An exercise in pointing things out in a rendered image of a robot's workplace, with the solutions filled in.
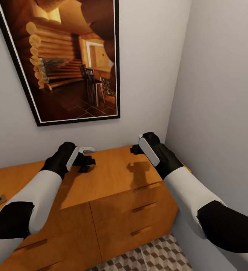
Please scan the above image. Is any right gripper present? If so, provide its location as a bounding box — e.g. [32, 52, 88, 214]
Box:
[130, 145, 144, 155]

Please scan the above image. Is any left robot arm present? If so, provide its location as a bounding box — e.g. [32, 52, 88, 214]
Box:
[0, 142, 96, 265]

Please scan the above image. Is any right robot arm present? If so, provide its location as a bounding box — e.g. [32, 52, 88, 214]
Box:
[130, 132, 248, 271]

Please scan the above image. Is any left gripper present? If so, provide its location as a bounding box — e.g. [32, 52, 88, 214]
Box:
[72, 153, 96, 166]

